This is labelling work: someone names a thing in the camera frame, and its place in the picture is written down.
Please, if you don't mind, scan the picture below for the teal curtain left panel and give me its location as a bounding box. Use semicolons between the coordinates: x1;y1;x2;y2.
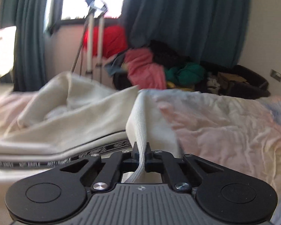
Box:
0;0;47;92

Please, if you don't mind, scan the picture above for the white garment steamer stand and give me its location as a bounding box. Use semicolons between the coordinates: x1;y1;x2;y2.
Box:
70;0;108;83

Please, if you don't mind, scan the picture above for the wall power socket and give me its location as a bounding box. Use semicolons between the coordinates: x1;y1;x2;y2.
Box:
270;69;281;82

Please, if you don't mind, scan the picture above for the pink garment on pile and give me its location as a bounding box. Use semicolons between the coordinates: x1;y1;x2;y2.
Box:
124;48;166;90

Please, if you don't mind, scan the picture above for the black garment on pile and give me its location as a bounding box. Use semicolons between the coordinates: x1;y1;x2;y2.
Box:
149;40;204;71

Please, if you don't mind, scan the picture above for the teal curtain right panel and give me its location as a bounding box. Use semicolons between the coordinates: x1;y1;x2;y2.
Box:
120;0;250;68

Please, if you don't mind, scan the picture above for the black and white chair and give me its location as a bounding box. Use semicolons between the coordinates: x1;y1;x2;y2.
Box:
0;26;16;78

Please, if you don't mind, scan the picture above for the pastel floral bed cover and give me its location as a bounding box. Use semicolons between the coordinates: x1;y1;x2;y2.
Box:
0;88;281;225

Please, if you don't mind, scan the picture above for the black open suitcase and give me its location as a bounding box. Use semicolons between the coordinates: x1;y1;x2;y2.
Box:
195;62;271;100

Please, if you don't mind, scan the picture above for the white zip-up jacket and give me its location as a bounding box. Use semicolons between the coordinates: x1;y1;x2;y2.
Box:
0;72;180;182

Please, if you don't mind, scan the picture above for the green garment on pile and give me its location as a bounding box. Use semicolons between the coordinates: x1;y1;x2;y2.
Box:
164;62;205;87

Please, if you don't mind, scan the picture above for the teal curtain panel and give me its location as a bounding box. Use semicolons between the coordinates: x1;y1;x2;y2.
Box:
120;0;250;68
0;0;47;92

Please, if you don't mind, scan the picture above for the red bag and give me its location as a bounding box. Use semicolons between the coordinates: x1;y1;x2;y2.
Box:
83;25;128;59

